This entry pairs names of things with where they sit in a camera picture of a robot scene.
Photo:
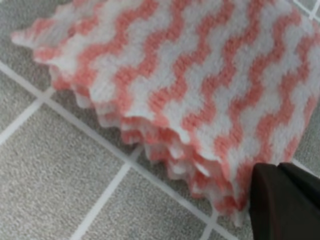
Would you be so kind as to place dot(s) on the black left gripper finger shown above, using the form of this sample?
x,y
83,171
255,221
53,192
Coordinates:
x,y
284,203

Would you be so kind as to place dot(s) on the pink wavy striped towel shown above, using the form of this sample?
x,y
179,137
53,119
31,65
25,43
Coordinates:
x,y
208,87

